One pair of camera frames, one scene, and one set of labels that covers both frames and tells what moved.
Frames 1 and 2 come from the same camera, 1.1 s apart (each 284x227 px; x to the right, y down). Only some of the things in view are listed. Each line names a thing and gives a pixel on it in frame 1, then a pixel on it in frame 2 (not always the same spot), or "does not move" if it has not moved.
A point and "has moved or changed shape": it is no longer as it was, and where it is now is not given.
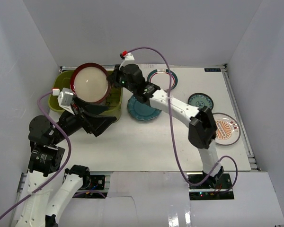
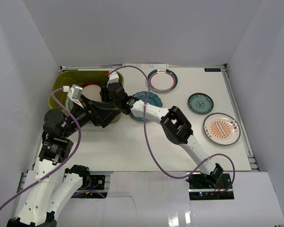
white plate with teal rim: x=160 y=77 does not move
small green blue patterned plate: x=200 y=100 does not move
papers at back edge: x=153 y=66 does not move
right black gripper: x=113 y=78 to x=103 y=93
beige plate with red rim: x=90 y=82 has moved or changed shape
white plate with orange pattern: x=228 y=130 does not move
